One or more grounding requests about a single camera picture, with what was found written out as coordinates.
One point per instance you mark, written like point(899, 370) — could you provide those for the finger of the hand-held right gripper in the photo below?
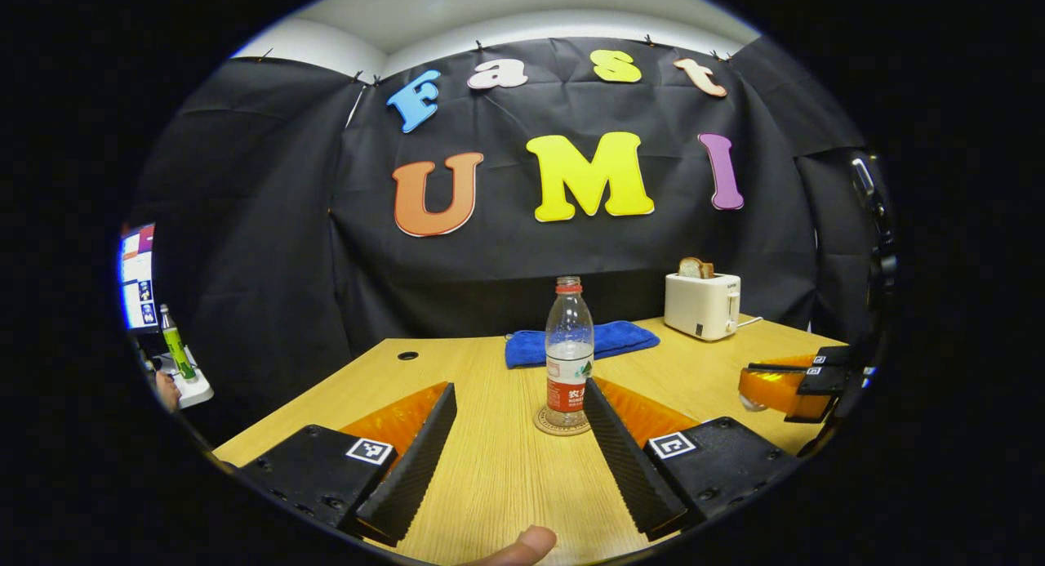
point(820, 385)
point(833, 355)

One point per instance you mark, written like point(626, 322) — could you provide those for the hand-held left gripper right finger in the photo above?
point(624, 468)

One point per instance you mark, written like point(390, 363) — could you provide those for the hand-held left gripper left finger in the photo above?
point(416, 468)

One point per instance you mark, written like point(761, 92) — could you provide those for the round wooden coaster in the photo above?
point(562, 431)

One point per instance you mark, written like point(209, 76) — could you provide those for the clear plastic water bottle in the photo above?
point(569, 337)

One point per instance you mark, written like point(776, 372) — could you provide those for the green bottle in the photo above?
point(175, 345)

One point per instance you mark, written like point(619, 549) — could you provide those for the blue folded towel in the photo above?
point(629, 337)

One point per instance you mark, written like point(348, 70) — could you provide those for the white toaster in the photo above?
point(698, 305)

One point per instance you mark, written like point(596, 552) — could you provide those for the bread slice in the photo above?
point(694, 268)

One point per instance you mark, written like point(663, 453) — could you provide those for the black backdrop cloth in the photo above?
point(506, 264)

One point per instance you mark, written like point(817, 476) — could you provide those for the white box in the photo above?
point(196, 390)

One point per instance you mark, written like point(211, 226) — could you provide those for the computer monitor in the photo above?
point(137, 272)

